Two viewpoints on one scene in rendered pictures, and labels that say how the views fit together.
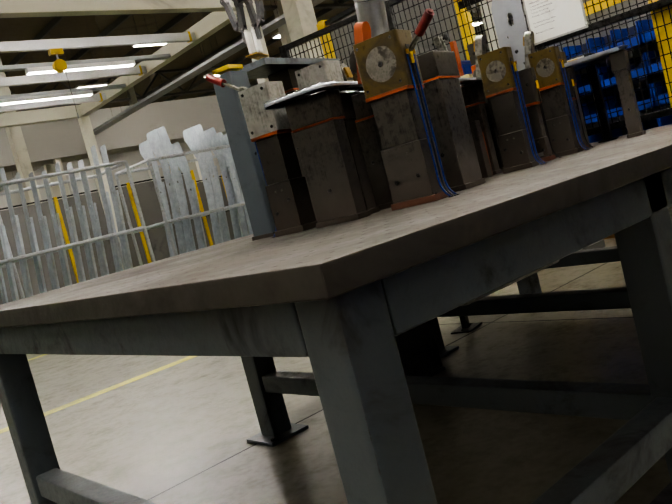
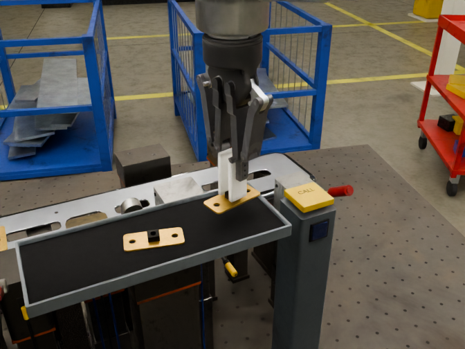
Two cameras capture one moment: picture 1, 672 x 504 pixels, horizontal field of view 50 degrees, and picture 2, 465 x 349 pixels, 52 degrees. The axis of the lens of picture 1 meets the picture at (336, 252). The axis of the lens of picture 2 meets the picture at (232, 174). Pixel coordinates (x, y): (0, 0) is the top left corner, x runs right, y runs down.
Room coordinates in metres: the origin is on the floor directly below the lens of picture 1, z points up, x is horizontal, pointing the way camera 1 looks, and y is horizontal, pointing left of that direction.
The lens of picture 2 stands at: (2.59, 0.36, 1.58)
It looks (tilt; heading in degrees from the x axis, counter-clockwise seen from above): 30 degrees down; 208
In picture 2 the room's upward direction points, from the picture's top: straight up
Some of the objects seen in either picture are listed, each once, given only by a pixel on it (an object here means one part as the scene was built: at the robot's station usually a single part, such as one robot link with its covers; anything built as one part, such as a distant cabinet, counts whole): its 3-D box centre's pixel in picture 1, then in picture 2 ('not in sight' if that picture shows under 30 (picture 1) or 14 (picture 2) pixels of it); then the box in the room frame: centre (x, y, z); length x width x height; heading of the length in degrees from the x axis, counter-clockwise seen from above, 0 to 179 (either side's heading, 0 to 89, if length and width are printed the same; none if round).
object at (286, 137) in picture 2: not in sight; (238, 77); (-0.33, -1.14, 0.48); 1.20 x 0.80 x 0.95; 41
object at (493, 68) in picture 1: (512, 110); not in sight; (2.08, -0.59, 0.87); 0.12 x 0.07 x 0.35; 54
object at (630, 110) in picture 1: (627, 94); not in sight; (2.42, -1.07, 0.84); 0.05 x 0.05 x 0.29; 54
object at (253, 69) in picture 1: (287, 68); (157, 238); (2.15, 0.00, 1.16); 0.37 x 0.14 x 0.02; 144
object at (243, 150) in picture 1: (250, 156); (298, 301); (1.94, 0.16, 0.92); 0.08 x 0.08 x 0.44; 54
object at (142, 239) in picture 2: not in sight; (153, 236); (2.16, 0.00, 1.17); 0.08 x 0.04 x 0.01; 131
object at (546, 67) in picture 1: (559, 102); not in sight; (2.34, -0.82, 0.87); 0.12 x 0.07 x 0.35; 54
